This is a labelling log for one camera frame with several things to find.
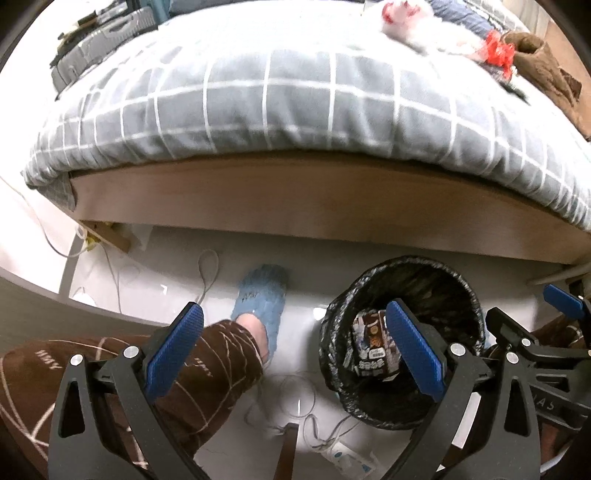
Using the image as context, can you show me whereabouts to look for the grey checked bed sheet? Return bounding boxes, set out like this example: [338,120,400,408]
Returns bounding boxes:
[22,0,591,227]

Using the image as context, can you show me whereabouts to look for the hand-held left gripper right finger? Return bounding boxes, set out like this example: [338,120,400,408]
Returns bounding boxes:
[383,299,541,480]

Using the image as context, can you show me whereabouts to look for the brown patterned pants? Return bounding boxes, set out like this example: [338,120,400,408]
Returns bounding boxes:
[0,318,264,480]

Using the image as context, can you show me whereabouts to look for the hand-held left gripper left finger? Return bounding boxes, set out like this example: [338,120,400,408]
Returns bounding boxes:
[47,302,211,480]

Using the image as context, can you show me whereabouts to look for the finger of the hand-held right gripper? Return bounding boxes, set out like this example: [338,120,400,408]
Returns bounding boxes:
[543,284,591,329]
[486,308,536,354]

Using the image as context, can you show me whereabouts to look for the brown fleece garment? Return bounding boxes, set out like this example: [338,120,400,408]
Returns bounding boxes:
[501,30,591,141]

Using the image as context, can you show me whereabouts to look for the thin white cable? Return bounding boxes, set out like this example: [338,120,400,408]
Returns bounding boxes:
[245,369,365,457]

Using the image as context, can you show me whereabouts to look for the blue slipper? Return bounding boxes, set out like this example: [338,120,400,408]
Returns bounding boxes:
[230,264,289,363]

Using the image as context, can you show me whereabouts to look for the white plastic bag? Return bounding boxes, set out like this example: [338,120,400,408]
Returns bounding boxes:
[365,0,490,58]

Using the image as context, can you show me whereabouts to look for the person's foot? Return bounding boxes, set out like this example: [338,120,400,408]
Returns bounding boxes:
[240,318,271,367]

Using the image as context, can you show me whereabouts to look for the wooden headboard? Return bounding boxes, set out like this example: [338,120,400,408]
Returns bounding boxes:
[545,18,591,93]

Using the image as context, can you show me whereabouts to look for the white furniture panel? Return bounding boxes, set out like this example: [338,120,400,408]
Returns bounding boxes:
[0,175,153,356]

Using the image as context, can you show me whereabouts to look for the grey suitcase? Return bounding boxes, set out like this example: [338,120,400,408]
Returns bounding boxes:
[51,4,158,100]

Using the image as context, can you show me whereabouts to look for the brown snack wrapper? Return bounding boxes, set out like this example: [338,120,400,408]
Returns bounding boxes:
[352,310,407,381]

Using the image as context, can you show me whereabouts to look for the trash bin with black bag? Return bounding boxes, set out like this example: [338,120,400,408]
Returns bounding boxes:
[320,255,488,430]

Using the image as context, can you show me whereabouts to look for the wooden bed frame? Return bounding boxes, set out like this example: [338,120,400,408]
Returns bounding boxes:
[69,154,591,266]

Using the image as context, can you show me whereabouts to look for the red wrapper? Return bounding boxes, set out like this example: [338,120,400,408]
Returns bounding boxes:
[479,30,516,71]

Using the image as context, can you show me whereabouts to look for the wooden bed leg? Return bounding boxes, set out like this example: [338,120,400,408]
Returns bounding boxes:
[78,220,133,254]

